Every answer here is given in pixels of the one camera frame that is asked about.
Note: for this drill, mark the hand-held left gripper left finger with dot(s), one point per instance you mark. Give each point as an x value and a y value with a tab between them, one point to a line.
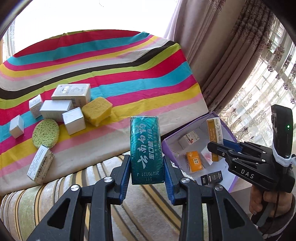
126	183

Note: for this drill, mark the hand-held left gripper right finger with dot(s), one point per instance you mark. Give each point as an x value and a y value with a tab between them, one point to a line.
168	185

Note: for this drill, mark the white box with red figure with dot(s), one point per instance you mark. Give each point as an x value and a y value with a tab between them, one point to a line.
188	140

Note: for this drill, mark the white box with pink flower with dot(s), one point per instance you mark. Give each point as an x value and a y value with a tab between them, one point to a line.
206	156

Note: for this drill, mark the teal box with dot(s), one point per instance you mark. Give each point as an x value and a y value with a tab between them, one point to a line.
146	150

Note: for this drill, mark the purple cardboard box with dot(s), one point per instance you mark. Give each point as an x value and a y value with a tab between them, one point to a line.
229	176

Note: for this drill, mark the mauve curtain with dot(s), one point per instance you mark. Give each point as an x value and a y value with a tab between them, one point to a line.
201	46

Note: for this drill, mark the black box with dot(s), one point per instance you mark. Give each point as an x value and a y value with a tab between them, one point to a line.
211	178

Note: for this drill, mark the small plain white box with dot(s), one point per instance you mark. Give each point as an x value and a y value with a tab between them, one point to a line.
16	126

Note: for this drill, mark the person's right forearm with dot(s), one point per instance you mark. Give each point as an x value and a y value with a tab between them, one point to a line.
281	229

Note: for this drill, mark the sheer lace curtain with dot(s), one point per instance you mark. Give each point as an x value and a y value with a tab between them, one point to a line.
259	92

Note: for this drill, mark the green round sponge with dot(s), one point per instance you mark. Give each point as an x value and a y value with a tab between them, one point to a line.
46	133

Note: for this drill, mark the silver white cube box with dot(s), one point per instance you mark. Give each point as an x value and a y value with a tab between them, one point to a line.
74	120

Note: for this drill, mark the yellow sponge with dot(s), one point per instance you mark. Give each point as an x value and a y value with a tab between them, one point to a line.
97	111

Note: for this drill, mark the long white box green print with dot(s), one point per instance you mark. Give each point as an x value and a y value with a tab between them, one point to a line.
40	164

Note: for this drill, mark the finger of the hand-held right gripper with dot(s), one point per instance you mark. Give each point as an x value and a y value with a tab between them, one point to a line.
232	144
220	150

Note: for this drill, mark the person's right hand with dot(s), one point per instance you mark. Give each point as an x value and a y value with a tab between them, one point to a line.
270	200

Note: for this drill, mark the large white box silver print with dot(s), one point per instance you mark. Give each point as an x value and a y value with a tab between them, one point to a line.
71	92

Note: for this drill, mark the striped velvet cushion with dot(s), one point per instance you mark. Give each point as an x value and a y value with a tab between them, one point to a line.
138	215

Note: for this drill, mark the white and orange box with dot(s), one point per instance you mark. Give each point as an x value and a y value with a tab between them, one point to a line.
215	136

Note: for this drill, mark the small white box with text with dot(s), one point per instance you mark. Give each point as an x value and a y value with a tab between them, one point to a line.
35	106

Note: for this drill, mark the colourful striped cloth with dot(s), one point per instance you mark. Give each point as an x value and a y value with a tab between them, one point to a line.
115	69

